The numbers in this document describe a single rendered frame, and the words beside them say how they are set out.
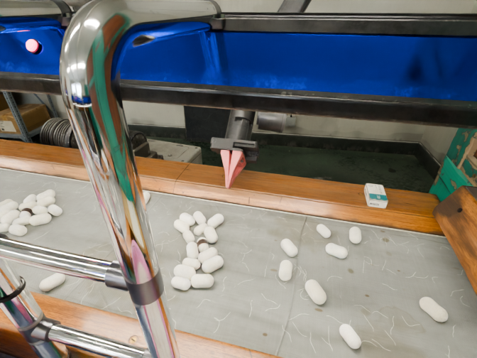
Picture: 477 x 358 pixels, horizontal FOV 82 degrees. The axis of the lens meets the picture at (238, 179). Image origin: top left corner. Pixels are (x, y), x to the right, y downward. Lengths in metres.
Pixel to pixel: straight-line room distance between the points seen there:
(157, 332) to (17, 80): 0.27
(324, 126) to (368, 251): 2.08
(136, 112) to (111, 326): 2.58
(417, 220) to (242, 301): 0.39
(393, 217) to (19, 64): 0.63
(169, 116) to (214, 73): 2.52
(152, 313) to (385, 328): 0.34
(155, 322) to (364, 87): 0.23
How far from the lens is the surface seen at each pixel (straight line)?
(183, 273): 0.47
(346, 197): 0.64
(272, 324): 0.44
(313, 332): 0.44
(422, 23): 0.26
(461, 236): 0.55
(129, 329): 0.43
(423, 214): 0.66
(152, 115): 2.84
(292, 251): 0.50
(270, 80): 0.24
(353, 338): 0.43
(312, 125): 2.57
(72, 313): 0.47
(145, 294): 0.20
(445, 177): 0.74
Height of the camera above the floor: 1.12
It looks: 32 degrees down
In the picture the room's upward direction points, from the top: straight up
